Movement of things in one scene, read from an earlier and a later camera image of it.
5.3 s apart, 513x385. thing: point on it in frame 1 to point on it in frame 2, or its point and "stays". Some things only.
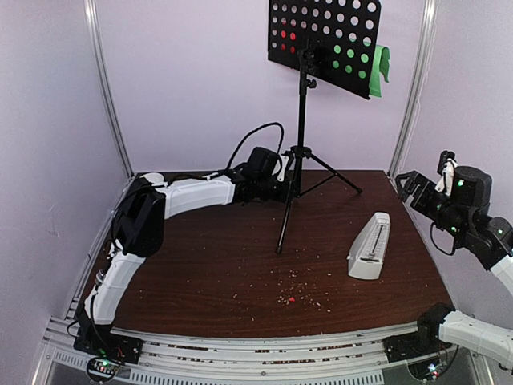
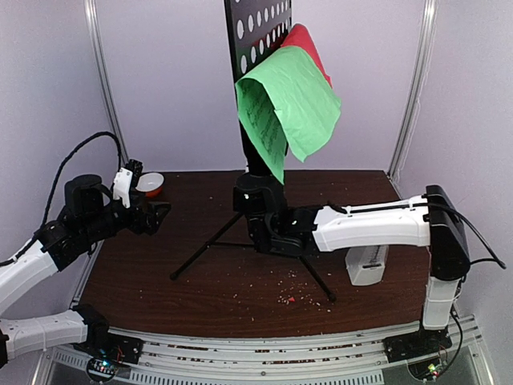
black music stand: [332, 40] to [252, 28]
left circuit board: [103, 369] stays
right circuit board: [426, 370] stays
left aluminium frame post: [91, 10] stays
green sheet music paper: [381, 63] to [288, 102]
